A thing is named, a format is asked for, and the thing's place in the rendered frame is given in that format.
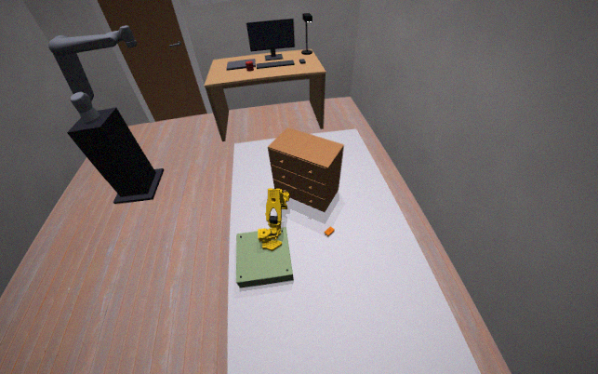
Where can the dark brown chest of drawers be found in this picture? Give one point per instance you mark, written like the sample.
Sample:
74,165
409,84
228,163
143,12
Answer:
316,150

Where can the orange 9v battery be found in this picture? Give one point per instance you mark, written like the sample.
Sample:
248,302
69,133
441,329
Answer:
329,231

